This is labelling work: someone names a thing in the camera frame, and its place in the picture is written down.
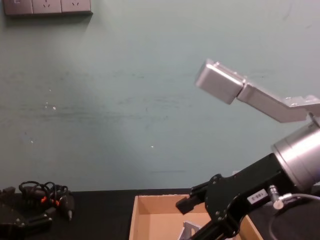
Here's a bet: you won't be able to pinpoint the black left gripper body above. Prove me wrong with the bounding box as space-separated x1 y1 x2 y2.
0 196 29 240

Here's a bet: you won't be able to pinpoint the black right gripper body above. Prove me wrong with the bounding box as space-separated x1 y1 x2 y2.
204 152 299 240

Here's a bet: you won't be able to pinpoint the small white three-armed plastic piece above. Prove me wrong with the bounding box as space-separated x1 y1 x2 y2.
179 220 204 240

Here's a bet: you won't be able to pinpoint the shallow brown cardboard tray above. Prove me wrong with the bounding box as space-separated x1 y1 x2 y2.
128 194 265 240

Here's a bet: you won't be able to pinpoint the black table cloth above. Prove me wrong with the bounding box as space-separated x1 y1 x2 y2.
0 187 320 240

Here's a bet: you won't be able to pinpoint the thin dark wrist cable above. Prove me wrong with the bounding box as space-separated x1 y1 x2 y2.
266 184 320 240

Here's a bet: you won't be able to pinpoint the black corded tool orange parts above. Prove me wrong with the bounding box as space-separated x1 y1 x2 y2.
18 180 76 222

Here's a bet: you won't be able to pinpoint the grey wall switch plate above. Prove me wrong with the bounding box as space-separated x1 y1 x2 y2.
2 0 34 16

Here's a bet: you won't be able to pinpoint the grey wall socket plate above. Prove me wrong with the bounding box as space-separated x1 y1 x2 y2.
32 0 63 15
61 0 93 14

